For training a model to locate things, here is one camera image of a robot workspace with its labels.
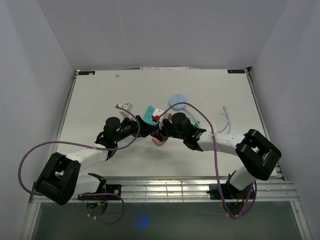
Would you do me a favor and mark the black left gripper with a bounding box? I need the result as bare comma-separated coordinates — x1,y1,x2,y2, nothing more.
114,115,154,144

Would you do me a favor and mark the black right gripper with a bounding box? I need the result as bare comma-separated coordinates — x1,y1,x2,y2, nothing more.
150,118,185,143

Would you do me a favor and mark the pink socket adapter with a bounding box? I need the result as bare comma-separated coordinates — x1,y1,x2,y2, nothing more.
152,137,165,146

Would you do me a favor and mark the teal triangular power strip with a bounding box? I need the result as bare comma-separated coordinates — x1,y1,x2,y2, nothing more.
143,106,157,126

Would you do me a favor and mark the green two-tone plug adapter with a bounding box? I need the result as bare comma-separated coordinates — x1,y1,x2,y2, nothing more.
190,119,200,127

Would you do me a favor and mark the light blue round power strip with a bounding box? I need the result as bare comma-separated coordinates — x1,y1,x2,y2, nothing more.
168,94,188,112

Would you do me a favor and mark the light blue power cable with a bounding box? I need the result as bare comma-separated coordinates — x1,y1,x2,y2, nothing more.
186,105,231,135

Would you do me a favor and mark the brown two-tone plug adapter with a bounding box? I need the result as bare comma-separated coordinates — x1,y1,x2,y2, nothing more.
163,112,172,121

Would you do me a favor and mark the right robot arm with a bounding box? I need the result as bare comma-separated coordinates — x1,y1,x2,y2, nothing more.
151,112,282,199

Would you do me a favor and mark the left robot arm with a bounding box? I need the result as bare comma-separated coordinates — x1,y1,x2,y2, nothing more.
34,116,157,206

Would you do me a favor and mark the left blue corner label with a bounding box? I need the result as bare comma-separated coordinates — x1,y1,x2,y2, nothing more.
78,71,95,76

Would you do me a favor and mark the blue corner label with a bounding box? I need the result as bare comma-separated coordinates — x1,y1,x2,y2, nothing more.
78,71,95,76
227,69,246,74

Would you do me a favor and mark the right blue corner label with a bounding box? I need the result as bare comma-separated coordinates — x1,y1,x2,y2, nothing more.
227,69,246,74

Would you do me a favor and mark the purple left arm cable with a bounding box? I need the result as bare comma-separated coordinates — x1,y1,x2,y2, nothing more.
17,104,144,225

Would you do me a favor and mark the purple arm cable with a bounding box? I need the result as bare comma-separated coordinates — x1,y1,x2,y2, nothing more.
158,101,258,220
17,104,144,225

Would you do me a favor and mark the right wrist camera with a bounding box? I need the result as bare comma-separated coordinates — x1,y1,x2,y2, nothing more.
152,108,164,123

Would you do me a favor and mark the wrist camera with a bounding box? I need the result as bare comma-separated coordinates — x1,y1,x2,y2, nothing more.
117,103,134,119
152,108,164,123

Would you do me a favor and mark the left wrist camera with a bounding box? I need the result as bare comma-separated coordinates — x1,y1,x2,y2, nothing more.
117,103,134,119

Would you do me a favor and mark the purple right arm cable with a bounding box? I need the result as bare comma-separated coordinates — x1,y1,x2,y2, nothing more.
158,101,258,220

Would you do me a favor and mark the aluminium front rail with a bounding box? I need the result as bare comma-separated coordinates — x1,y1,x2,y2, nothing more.
28,176,300,204

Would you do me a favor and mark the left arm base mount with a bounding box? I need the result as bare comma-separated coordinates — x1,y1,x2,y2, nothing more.
77,184,122,202

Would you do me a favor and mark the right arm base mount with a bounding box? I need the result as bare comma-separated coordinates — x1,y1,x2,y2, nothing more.
206,183,256,201

